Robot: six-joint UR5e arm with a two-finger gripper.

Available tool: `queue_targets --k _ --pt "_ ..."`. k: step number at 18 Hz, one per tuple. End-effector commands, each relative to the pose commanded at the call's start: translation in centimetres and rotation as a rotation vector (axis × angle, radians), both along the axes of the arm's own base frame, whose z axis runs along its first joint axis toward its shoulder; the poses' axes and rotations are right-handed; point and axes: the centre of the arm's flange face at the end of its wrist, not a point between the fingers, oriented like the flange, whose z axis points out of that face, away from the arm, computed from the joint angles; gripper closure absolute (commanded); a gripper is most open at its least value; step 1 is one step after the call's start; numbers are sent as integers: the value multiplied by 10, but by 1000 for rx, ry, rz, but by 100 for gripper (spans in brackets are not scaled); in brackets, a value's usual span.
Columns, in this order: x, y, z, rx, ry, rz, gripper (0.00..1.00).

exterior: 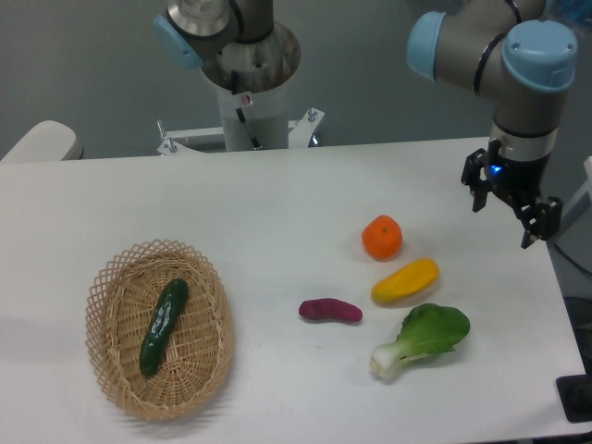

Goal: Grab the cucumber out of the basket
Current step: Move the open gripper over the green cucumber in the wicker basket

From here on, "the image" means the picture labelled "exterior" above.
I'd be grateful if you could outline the green cucumber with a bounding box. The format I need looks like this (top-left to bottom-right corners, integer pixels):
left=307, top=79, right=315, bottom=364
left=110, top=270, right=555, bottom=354
left=139, top=277, right=189, bottom=377

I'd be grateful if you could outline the green bok choy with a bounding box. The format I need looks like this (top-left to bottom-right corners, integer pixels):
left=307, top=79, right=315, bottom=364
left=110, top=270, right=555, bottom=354
left=369, top=303, right=471, bottom=381

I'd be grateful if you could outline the yellow mango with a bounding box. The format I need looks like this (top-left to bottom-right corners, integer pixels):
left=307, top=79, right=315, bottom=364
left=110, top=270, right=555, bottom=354
left=371, top=258, right=440, bottom=305

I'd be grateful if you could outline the black cable on pedestal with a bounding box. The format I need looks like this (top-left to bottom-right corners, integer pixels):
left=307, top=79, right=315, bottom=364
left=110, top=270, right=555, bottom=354
left=230, top=69, right=265, bottom=151

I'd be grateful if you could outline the woven wicker basket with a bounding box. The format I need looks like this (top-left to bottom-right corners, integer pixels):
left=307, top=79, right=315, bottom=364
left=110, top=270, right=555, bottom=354
left=86, top=240, right=233, bottom=421

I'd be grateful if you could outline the orange tangerine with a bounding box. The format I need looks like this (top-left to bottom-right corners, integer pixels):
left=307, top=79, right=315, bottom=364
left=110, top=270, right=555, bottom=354
left=361, top=215, right=403, bottom=261

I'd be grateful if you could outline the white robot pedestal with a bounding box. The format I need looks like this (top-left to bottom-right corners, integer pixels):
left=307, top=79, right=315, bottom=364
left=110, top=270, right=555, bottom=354
left=155, top=31, right=326, bottom=157

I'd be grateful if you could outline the black box at edge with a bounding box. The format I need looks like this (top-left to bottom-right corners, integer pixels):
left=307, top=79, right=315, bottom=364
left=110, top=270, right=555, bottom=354
left=556, top=375, right=591, bottom=424

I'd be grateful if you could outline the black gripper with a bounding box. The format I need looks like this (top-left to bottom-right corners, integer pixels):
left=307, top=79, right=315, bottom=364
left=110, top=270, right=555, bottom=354
left=461, top=135, right=563, bottom=249

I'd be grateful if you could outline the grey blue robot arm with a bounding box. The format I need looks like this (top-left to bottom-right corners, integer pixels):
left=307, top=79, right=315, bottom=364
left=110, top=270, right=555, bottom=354
left=154, top=1, right=578, bottom=247

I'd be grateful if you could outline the purple sweet potato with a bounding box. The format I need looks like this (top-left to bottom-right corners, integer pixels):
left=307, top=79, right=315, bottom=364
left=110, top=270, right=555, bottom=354
left=299, top=298, right=364, bottom=323

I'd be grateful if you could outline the white chair armrest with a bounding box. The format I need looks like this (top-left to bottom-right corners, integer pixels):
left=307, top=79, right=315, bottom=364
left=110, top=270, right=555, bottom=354
left=1, top=120, right=84, bottom=165

